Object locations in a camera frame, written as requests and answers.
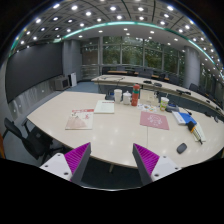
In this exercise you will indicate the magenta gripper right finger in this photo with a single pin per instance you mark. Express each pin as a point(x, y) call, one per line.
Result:
point(151, 166)

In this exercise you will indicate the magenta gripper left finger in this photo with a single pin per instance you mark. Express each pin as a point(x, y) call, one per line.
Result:
point(69, 166)

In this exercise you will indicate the dark grey computer mouse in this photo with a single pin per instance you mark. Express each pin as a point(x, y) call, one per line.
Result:
point(181, 148)

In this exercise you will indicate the pink mouse pad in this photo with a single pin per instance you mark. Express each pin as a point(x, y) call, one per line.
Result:
point(154, 120)

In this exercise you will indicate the black office chair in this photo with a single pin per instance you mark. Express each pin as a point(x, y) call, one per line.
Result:
point(37, 143)

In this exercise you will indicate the red and white booklet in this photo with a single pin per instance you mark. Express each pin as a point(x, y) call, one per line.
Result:
point(81, 119)

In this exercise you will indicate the blue book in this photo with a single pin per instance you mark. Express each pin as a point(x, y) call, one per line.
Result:
point(183, 118)

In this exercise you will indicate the small patterned packet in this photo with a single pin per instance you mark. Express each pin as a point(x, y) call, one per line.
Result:
point(147, 108)

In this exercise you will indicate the white paper booklet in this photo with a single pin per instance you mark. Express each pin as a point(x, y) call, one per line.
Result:
point(104, 107)

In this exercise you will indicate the green and white cup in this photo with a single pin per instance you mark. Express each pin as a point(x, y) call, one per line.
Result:
point(163, 103)

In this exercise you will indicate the white lidded jar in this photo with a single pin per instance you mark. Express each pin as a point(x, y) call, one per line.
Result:
point(126, 98)

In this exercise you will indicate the red water bottle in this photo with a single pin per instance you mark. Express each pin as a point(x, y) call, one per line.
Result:
point(135, 94)

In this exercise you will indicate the long back conference table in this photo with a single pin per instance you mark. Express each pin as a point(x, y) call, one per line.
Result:
point(122, 80)

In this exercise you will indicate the white paper cup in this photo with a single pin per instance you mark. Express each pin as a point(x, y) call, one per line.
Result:
point(117, 95)

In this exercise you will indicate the grey box on floor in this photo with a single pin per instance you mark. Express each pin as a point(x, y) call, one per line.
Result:
point(61, 84)

